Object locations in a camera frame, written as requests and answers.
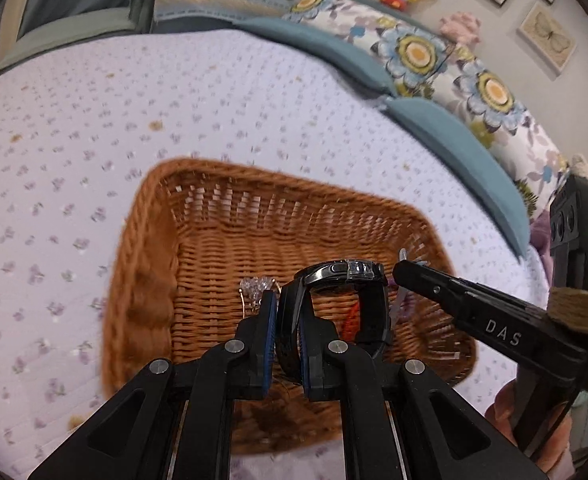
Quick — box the left floral pillow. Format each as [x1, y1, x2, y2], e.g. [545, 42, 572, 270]
[283, 0, 456, 100]

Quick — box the black wristwatch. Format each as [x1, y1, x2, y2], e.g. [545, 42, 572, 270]
[275, 259, 391, 385]

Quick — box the pink plush toy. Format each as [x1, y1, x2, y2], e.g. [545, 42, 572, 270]
[439, 12, 482, 48]

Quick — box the clear crystal bracelet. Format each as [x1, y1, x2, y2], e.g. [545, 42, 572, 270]
[238, 276, 283, 319]

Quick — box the right teal pillow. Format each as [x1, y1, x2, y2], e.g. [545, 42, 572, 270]
[384, 98, 529, 257]

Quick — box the left teal pillow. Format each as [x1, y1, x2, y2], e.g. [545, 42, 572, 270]
[235, 18, 398, 96]

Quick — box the right floral pillow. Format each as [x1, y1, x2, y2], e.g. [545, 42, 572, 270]
[429, 44, 570, 221]

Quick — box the white teddy bear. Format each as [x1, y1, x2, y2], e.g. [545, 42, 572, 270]
[570, 153, 588, 180]

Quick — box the person right hand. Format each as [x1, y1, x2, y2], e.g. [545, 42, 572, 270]
[485, 380, 574, 479]

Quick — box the floral lilac bedspread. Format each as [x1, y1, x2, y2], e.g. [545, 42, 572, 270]
[0, 29, 549, 479]

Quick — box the butterfly picture frame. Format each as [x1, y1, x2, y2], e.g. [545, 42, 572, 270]
[516, 3, 576, 75]

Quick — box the floral pillow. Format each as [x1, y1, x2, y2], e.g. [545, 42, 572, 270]
[283, 0, 456, 100]
[429, 44, 570, 221]

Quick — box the red cord bracelet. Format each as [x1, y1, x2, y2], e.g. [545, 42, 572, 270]
[343, 301, 365, 340]

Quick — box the teal pillow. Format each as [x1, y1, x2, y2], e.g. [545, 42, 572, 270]
[384, 98, 529, 257]
[235, 18, 398, 96]

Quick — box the black tracker camera box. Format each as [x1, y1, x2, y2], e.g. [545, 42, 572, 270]
[550, 174, 588, 290]

